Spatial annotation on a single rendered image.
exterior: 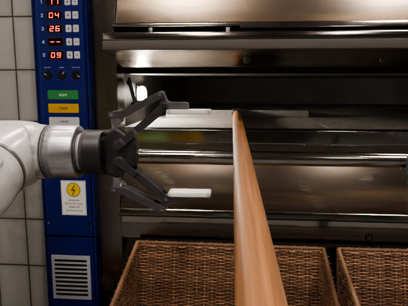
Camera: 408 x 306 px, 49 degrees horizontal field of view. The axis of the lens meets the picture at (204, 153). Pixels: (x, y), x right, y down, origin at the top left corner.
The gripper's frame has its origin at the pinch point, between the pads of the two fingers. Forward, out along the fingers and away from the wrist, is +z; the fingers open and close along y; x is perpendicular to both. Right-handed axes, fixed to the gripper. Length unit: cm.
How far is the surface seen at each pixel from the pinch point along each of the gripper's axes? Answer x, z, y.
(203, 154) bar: -17.8, -1.4, 3.2
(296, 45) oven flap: -39.9, 19.8, -20.1
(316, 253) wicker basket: -50, 28, 36
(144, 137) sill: -55, -21, 4
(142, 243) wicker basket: -52, -22, 36
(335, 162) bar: -17.1, 25.2, 4.4
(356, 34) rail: -40, 34, -23
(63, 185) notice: -53, -45, 18
